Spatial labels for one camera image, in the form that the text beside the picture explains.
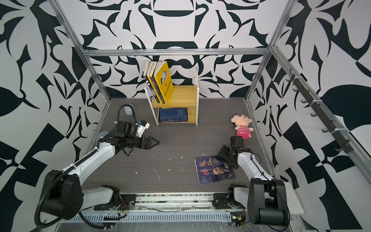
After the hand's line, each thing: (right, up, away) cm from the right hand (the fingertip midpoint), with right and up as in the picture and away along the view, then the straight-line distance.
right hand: (226, 155), depth 88 cm
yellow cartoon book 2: (-38, +44, -8) cm, 59 cm away
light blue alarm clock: (-61, +26, +8) cm, 66 cm away
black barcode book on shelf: (-44, +41, -11) cm, 61 cm away
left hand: (-41, +10, -6) cm, 43 cm away
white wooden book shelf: (-25, +36, +5) cm, 44 cm away
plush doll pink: (+13, +19, +9) cm, 25 cm away
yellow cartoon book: (-34, +43, +3) cm, 55 cm away
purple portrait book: (-8, -7, -5) cm, 12 cm away
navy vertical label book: (-33, +24, +11) cm, 42 cm away
